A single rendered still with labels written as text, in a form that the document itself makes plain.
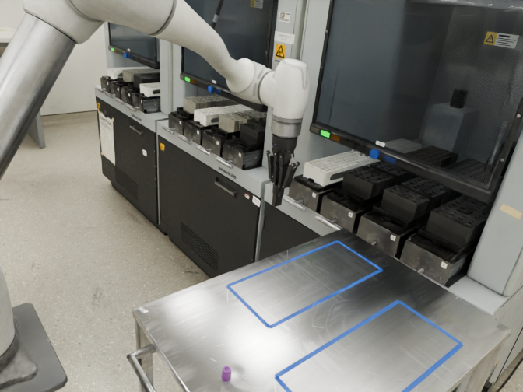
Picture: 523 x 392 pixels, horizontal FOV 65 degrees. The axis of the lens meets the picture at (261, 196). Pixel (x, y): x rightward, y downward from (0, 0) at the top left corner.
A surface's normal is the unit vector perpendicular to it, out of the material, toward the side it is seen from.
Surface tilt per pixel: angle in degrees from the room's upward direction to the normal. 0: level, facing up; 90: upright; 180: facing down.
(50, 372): 0
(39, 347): 0
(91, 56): 90
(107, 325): 0
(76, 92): 90
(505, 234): 90
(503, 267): 90
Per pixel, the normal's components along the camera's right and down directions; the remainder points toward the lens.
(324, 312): 0.09, -0.89
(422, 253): -0.76, 0.22
